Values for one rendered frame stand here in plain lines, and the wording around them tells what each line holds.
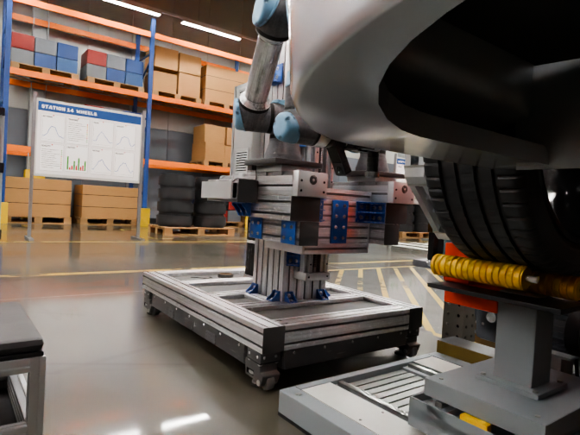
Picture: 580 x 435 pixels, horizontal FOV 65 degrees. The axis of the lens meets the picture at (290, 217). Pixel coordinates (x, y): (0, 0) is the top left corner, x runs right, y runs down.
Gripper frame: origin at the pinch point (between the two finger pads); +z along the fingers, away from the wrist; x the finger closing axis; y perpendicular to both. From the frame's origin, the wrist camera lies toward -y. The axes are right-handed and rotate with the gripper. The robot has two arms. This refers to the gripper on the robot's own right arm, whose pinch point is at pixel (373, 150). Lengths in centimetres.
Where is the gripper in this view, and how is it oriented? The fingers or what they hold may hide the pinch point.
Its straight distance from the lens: 141.6
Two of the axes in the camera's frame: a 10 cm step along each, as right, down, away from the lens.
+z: 8.0, 0.3, 6.0
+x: -6.0, -0.6, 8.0
